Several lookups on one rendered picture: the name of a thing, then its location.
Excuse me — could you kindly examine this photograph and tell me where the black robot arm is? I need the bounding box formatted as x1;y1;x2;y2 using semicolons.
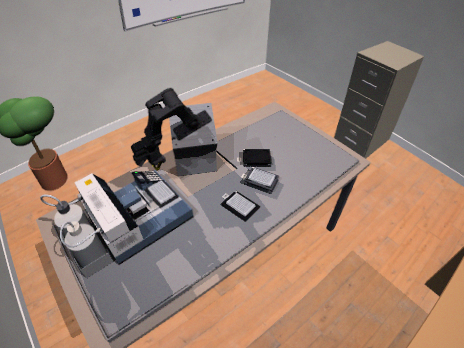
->
131;88;212;167

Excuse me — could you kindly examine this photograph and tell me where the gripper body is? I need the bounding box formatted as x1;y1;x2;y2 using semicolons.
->
147;148;166;166

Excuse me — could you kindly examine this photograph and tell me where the grey bottle with black cap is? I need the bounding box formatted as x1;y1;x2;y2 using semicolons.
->
54;201;91;237

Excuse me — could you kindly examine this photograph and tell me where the white well plate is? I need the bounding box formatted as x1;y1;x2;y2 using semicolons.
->
248;168;275;186
148;181;175;204
226;193;255;216

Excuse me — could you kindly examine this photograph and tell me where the translucent grey bottle with cap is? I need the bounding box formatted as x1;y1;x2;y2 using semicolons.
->
65;221;107;268

